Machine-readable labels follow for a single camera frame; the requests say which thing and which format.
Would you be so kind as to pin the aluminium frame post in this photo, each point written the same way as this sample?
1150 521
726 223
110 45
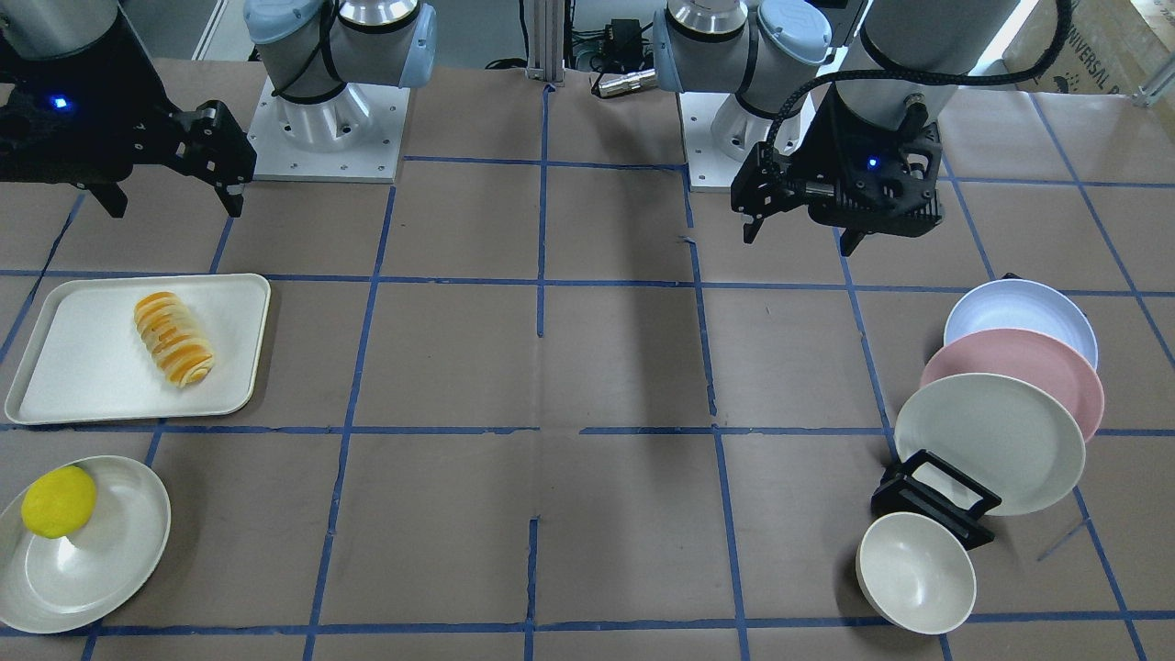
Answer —
545 23

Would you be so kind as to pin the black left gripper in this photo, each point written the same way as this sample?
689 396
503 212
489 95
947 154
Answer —
823 138

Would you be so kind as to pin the orange striped bread roll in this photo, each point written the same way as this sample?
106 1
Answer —
178 346

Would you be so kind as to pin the silver cylinder connector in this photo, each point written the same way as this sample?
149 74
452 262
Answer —
625 84

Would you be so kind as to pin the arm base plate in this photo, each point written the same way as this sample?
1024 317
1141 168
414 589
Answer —
353 138
717 134

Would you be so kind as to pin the cream plate with lemon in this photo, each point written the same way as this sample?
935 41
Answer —
51 586

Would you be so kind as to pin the cream plate in rack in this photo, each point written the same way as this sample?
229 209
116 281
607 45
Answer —
1053 451

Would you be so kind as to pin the cream bowl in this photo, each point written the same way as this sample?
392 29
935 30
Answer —
916 574

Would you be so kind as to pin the pink plate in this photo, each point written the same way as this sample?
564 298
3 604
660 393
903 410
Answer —
1036 358

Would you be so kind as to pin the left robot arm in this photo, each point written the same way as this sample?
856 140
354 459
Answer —
768 53

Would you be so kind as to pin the yellow lemon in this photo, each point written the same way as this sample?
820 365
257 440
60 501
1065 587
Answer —
59 503

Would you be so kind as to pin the blue plate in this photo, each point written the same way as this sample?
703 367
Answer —
1024 304

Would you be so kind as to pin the black plate rack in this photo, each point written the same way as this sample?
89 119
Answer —
932 500

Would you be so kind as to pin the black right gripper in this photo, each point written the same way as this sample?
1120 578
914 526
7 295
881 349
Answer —
138 99

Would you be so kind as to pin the cream rectangular tray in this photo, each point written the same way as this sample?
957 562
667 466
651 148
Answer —
85 360

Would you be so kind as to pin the cardboard box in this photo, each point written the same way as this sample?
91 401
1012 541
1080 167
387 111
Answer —
1112 48

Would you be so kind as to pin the black power adapter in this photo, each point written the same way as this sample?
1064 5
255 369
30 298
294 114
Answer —
622 38

